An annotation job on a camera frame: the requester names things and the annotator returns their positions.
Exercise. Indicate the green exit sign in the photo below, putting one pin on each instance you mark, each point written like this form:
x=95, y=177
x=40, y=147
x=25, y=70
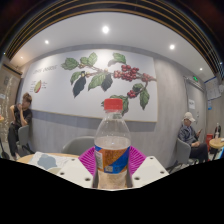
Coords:
x=195, y=79

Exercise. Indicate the round wooden table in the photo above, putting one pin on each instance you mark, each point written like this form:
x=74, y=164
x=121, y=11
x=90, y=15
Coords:
x=216, y=143

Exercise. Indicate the grey rounded chair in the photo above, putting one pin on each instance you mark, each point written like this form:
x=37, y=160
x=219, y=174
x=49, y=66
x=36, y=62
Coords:
x=78, y=146

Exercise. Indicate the white paper sheet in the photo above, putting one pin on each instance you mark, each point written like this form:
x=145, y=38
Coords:
x=191, y=104

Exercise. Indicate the grey door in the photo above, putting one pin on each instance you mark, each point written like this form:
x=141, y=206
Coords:
x=199, y=113

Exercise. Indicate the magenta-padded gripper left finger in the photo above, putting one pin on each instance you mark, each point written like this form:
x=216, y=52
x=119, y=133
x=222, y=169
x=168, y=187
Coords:
x=75, y=170

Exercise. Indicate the white notice board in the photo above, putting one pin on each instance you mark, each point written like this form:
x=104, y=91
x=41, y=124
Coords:
x=213, y=88

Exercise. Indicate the white paper with blue-grey print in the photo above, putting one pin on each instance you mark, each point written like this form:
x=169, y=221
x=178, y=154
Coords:
x=46, y=161

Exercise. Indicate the round ceiling lights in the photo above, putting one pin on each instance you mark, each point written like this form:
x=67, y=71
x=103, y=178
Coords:
x=105, y=29

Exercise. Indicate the coffee plant wall mural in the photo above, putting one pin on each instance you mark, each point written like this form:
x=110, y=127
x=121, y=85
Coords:
x=56, y=96

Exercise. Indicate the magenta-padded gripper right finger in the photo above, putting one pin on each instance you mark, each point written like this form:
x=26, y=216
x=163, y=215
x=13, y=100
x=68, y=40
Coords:
x=148, y=170

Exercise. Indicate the red container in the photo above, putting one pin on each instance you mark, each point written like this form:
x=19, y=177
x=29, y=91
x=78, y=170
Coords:
x=209, y=137

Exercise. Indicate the small dark bottle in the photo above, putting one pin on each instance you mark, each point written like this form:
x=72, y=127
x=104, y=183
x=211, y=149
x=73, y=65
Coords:
x=217, y=130

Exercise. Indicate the clear red-capped drink bottle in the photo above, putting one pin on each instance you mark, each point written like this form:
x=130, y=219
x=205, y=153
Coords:
x=111, y=136

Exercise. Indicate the person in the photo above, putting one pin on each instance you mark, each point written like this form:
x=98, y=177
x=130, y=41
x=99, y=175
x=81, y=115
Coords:
x=21, y=116
x=188, y=135

